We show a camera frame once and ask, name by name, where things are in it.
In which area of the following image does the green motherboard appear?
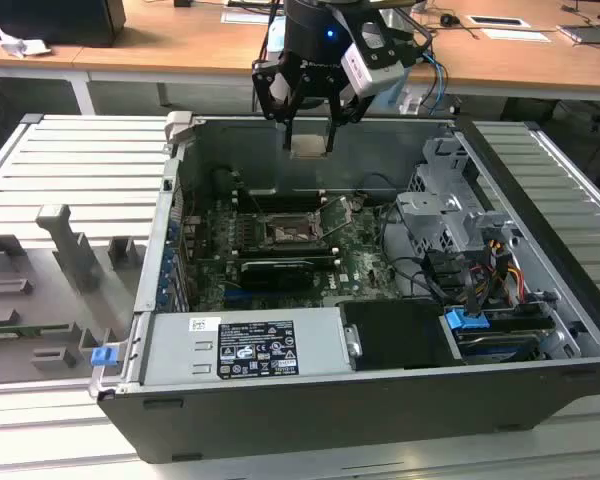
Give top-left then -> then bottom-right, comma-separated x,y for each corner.
182,192 -> 406,309

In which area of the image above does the blue case latch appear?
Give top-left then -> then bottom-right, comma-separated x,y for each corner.
90,346 -> 118,368

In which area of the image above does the white paper sheet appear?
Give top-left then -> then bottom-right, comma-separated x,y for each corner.
481,27 -> 552,44

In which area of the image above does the blue cable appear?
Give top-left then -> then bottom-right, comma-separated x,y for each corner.
419,47 -> 450,117

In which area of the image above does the white desk document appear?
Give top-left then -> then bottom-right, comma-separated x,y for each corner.
221,9 -> 281,25

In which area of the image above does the grey camera with black bracket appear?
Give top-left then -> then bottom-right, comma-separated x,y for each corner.
359,19 -> 431,69

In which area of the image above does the CPU socket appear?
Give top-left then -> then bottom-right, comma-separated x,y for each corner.
262,212 -> 327,250

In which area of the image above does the grey laptop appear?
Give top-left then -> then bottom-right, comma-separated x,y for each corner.
557,22 -> 600,49

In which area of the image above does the orange yellow wire bundle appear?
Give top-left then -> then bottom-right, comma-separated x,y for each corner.
472,239 -> 525,302

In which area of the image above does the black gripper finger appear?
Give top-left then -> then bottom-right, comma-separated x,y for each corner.
252,51 -> 307,152
325,81 -> 377,154

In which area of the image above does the silver power supply unit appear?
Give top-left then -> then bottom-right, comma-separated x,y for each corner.
142,307 -> 357,386

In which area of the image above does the black box on desk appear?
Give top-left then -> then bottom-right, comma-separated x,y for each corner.
0,0 -> 127,49

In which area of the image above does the grey parts rack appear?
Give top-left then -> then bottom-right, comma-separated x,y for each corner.
0,203 -> 149,386

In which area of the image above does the hard disk in blue carrier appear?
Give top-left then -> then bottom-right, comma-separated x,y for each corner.
443,308 -> 555,365

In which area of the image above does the square silver CPU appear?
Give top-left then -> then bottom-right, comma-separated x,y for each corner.
289,133 -> 329,160

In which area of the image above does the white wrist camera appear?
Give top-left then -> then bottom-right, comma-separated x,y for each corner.
340,42 -> 406,99

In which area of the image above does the wooden desk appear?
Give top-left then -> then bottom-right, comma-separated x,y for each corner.
0,0 -> 600,117

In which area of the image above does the black RAM slot bank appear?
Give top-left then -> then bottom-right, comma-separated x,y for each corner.
234,187 -> 331,211
235,242 -> 342,265

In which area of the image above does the green RAM stick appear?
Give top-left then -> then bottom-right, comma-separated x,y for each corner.
0,323 -> 71,336

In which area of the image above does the black data wire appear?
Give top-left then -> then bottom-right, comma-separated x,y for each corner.
383,255 -> 477,315

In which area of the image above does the black graphics card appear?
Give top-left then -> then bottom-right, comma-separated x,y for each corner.
238,257 -> 315,294

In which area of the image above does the silver metal drive cage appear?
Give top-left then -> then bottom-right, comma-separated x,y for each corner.
394,137 -> 520,262

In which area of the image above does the white desk cable port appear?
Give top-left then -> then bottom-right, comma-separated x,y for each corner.
467,14 -> 531,29

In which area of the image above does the crumpled white paper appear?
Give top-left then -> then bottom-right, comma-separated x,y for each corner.
0,27 -> 52,59

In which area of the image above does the black open PC case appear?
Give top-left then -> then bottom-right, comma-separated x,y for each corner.
88,112 -> 600,464

